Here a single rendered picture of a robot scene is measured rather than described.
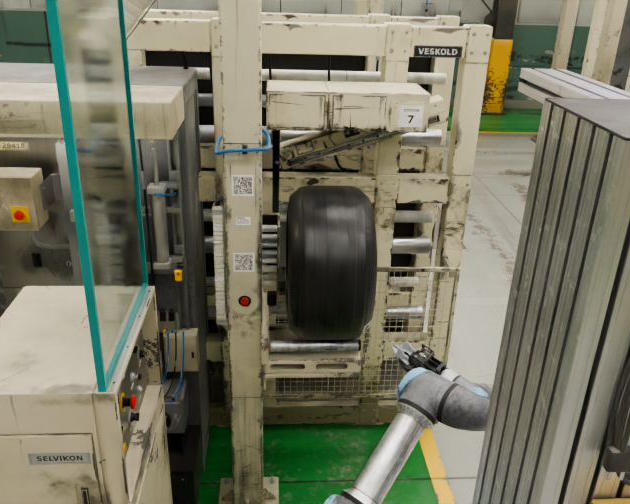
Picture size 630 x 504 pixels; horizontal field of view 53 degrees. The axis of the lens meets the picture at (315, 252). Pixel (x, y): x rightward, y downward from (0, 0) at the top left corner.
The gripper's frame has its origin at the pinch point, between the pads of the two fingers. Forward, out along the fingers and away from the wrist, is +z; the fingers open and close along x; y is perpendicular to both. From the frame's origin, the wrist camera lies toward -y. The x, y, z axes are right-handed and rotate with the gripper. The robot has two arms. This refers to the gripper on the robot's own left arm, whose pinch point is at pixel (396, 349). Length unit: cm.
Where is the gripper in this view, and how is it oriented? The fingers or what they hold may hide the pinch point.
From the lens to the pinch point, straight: 224.3
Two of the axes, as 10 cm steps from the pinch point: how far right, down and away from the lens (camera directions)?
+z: -6.9, -4.3, 5.8
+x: -7.1, 5.5, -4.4
